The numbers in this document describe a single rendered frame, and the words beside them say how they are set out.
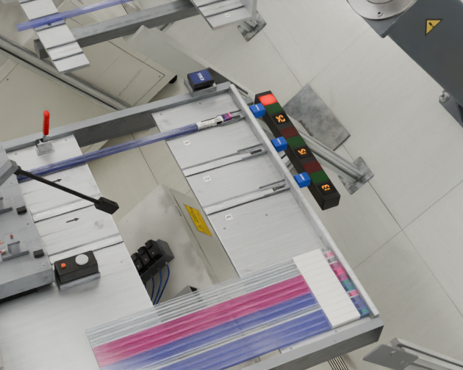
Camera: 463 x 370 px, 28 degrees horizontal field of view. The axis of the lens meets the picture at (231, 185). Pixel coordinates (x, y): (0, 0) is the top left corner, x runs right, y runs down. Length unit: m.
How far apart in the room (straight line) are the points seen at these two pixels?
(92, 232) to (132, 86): 1.34
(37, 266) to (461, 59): 1.11
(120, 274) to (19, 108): 1.33
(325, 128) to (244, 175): 0.89
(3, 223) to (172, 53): 0.74
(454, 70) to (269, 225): 0.65
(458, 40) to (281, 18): 1.02
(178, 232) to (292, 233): 0.43
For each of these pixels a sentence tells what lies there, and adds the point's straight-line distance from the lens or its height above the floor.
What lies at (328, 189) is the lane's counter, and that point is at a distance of 1.97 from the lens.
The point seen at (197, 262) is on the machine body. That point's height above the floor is 0.62.
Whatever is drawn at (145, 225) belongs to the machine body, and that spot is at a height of 0.62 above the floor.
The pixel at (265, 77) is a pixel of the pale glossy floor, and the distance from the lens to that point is 3.02.
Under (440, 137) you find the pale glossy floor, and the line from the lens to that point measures 2.65.
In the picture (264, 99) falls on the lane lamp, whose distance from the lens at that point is 2.13.
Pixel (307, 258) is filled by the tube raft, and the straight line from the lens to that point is 1.83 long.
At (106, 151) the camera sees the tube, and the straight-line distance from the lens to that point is 1.98.
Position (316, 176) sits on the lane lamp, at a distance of 1.99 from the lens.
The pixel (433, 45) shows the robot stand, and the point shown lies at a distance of 2.15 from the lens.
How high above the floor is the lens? 2.30
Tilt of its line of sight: 51 degrees down
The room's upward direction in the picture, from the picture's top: 63 degrees counter-clockwise
